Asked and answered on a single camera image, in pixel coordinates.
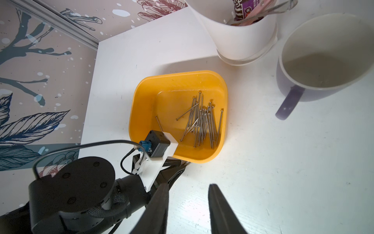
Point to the white cutlery holder cup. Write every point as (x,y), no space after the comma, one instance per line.
(236,45)

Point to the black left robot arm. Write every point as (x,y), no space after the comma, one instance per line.
(84,197)

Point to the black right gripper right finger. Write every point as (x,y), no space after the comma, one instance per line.
(222,218)

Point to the purple mug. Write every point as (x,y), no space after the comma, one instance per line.
(323,56)

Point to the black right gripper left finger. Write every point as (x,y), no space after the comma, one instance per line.
(154,218)

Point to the yellow plastic storage box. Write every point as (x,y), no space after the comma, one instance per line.
(170,96)

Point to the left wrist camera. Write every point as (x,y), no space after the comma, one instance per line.
(158,146)

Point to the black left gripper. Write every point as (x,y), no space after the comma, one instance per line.
(151,173)

